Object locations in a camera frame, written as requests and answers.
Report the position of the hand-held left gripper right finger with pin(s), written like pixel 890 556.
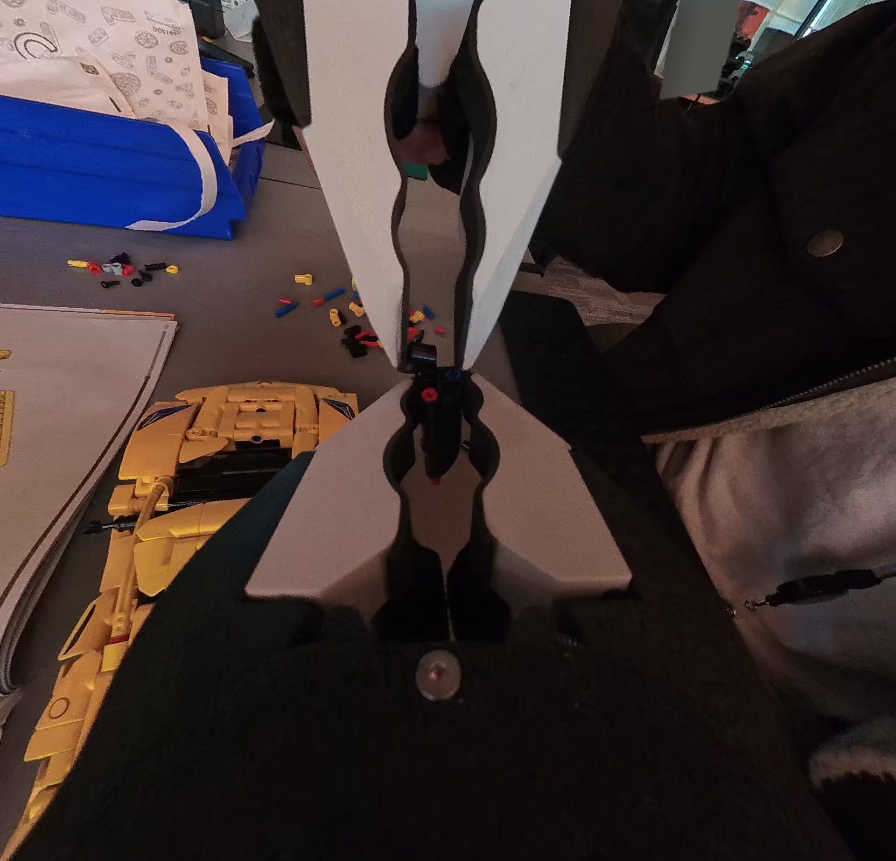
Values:
pixel 553 525

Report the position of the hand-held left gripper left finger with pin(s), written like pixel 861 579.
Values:
pixel 329 525

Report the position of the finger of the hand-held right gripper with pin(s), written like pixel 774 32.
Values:
pixel 350 104
pixel 525 104

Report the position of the black brick assembly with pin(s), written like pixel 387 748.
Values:
pixel 439 434

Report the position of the person's right forearm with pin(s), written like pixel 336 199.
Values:
pixel 630 174

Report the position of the grey desk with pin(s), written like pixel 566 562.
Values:
pixel 231 343

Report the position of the person's right hand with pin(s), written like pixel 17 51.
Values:
pixel 427 143

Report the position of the yellow brick car model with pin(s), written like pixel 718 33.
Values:
pixel 231 420

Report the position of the printed white paper bag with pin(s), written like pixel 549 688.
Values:
pixel 105 34

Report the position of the scattered small brick pieces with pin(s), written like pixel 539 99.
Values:
pixel 336 315
pixel 119 269

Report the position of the blue plastic bin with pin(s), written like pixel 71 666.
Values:
pixel 91 167

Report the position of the light grey hoodie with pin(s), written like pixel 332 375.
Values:
pixel 784 525

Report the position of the black fleece-lined jacket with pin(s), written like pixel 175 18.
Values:
pixel 770 174

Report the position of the open instruction booklet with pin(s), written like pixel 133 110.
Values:
pixel 70 420

